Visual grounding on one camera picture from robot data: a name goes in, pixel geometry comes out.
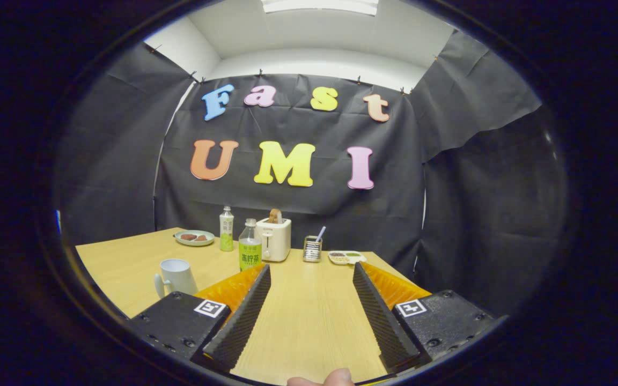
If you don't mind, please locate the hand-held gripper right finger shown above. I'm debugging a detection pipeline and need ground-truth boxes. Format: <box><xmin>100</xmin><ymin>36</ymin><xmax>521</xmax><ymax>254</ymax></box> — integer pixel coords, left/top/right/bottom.
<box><xmin>352</xmin><ymin>262</ymin><xmax>497</xmax><ymax>374</ymax></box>

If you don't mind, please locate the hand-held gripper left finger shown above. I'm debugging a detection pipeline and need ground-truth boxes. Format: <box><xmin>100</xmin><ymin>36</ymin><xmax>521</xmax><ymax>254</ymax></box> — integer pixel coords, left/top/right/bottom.
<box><xmin>128</xmin><ymin>263</ymin><xmax>272</xmax><ymax>374</ymax></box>

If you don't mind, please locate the clear juice bottle green label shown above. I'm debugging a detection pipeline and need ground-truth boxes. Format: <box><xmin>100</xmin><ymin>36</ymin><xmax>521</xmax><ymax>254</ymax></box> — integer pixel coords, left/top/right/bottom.
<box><xmin>238</xmin><ymin>218</ymin><xmax>263</xmax><ymax>272</ymax></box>

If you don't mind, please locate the white cup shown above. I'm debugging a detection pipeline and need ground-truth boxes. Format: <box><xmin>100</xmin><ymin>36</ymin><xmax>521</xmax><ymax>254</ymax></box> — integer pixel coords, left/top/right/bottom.
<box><xmin>154</xmin><ymin>258</ymin><xmax>199</xmax><ymax>299</ymax></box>

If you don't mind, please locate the slim white-capped green bottle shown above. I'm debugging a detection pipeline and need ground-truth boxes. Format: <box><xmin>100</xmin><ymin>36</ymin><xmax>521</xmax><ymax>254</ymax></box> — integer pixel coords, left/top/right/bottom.
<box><xmin>219</xmin><ymin>206</ymin><xmax>235</xmax><ymax>252</ymax></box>

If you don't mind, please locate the wooden table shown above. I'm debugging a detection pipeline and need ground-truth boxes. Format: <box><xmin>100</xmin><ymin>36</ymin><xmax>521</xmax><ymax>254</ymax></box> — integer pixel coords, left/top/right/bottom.
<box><xmin>75</xmin><ymin>227</ymin><xmax>422</xmax><ymax>386</ymax></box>

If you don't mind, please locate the white divided dish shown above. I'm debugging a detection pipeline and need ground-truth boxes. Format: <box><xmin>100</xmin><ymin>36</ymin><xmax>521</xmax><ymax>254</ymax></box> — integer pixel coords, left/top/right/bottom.
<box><xmin>328</xmin><ymin>250</ymin><xmax>367</xmax><ymax>266</ymax></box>

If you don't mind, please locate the cream toaster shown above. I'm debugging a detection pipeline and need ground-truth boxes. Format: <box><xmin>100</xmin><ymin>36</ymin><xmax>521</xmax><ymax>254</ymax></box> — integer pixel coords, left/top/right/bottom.
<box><xmin>255</xmin><ymin>217</ymin><xmax>292</xmax><ymax>263</ymax></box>

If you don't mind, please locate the pale green plate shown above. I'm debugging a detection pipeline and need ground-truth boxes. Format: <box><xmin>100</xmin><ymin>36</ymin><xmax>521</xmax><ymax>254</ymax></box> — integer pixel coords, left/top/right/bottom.
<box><xmin>174</xmin><ymin>230</ymin><xmax>216</xmax><ymax>247</ymax></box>

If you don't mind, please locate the ceiling light panel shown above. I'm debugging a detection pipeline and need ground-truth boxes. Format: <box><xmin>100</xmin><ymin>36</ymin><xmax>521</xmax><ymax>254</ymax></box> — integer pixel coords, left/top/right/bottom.
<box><xmin>261</xmin><ymin>0</ymin><xmax>379</xmax><ymax>16</ymax></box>

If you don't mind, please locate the wire mesh holder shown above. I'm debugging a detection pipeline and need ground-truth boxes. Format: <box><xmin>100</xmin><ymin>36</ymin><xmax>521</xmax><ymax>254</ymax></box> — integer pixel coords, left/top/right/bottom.
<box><xmin>303</xmin><ymin>235</ymin><xmax>323</xmax><ymax>263</ymax></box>

